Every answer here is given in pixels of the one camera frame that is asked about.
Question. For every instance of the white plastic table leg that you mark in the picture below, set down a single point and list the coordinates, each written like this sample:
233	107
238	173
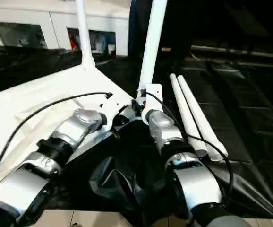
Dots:
84	30
202	118
153	42
186	113

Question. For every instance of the white table top frame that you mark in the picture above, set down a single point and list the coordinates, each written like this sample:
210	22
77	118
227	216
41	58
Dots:
37	101

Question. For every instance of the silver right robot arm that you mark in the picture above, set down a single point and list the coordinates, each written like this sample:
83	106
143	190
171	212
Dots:
188	165

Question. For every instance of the small yellow label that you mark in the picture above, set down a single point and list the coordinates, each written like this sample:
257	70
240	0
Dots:
166	48

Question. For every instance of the black work mat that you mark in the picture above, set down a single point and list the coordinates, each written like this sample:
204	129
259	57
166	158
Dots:
250	118

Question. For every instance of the white glass-door cabinet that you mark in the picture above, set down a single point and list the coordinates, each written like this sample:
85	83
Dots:
42	23

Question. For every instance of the black metal rail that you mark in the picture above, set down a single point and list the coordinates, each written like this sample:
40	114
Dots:
240	51

